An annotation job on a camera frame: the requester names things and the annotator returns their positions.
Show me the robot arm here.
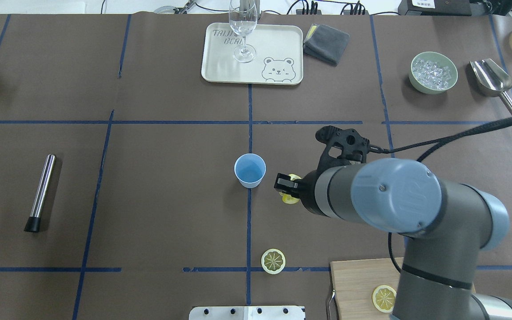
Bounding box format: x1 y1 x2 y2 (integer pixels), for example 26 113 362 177
274 158 512 320

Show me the lemon slice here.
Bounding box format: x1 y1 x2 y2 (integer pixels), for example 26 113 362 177
260 248 286 275
372 285 396 313
279 174 301 204

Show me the metal muddler with black tip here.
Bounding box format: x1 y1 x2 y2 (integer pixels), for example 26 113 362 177
23 154 56 233

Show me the clear wine glass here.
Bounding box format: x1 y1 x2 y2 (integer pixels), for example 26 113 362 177
229 0 258 63

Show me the wooden cutting board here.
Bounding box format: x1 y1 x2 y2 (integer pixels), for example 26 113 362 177
326 259 400 320

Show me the black camera cable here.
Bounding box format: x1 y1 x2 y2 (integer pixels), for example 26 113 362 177
367 116 512 274

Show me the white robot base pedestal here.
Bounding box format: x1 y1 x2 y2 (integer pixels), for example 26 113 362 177
188 305 306 320

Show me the beige bear tray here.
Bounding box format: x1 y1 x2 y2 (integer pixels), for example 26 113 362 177
201 22 304 85

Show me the metal ice scoop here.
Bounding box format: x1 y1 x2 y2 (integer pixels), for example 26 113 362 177
469 58 512 116

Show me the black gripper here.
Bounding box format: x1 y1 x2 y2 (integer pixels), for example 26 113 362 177
275 171 320 216

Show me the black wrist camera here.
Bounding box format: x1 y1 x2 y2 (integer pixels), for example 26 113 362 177
315 125 370 173

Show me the grey folded cloth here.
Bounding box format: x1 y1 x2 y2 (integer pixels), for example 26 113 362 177
303 24 350 66

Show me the light blue plastic cup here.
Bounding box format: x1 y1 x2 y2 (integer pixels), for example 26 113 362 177
233 153 267 189

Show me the green bowl of ice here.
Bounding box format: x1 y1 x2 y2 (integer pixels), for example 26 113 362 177
408 52 458 95

